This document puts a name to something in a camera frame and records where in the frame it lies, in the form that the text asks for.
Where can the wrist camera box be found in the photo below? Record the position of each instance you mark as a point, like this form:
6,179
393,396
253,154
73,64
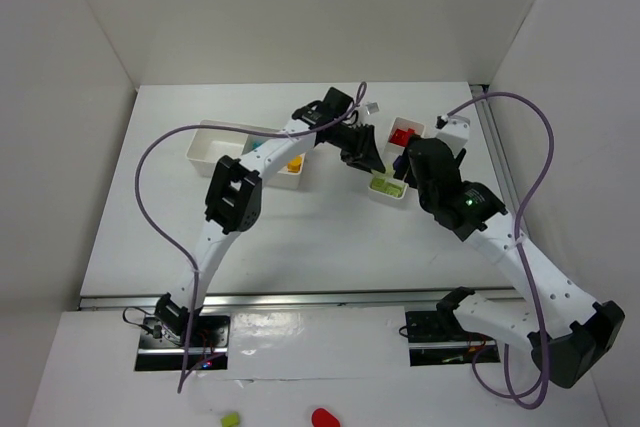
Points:
454,131
371,108

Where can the aluminium rail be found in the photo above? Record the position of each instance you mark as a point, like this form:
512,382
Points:
293,300
500,147

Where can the green lego on foreground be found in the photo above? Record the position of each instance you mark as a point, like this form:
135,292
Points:
230,420

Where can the light green lego brick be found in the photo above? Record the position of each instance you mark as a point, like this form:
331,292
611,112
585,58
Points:
392,189

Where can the white divided container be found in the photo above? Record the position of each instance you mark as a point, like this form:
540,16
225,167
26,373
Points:
389,152
209,145

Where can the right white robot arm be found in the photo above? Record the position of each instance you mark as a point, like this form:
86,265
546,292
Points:
565,330

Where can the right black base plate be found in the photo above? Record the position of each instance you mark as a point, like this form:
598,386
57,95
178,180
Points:
431,344

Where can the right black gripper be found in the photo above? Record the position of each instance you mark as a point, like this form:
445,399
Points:
417,167

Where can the aluminium rail right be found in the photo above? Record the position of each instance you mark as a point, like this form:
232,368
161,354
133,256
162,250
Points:
500,147

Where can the red round piece foreground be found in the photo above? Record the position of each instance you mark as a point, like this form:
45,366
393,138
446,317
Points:
321,417

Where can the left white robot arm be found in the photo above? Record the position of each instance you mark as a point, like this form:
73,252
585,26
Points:
233,201

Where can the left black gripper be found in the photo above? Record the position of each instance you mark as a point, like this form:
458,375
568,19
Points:
358,145

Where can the purple lego piece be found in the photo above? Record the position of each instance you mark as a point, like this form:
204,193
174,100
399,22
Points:
399,164

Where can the aluminium rail front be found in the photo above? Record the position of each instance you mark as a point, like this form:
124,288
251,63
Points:
293,300

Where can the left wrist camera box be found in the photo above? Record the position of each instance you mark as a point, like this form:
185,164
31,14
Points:
371,108

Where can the light green rounded lego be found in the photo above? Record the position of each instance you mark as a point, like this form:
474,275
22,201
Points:
379,180

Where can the orange sun round lego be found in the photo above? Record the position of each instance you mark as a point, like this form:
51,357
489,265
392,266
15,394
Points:
295,165

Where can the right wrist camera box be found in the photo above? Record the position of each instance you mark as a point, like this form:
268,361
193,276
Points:
454,131

